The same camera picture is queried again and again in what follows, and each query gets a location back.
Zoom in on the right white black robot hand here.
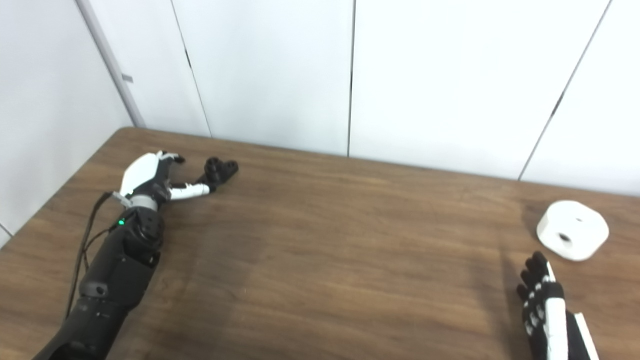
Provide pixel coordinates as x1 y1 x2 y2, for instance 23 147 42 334
516 251 601 360

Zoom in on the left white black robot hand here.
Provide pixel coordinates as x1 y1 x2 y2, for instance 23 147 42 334
120 151 217 210

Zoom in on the black flanged holder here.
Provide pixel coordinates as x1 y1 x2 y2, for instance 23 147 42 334
195 157 239 193

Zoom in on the round white piece with hole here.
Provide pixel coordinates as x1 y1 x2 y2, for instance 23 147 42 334
536 200 610 262

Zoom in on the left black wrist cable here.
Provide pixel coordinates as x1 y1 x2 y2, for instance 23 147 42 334
65 191 132 321

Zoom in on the grey wall corner strip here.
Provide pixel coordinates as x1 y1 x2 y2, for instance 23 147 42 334
75 0 147 129

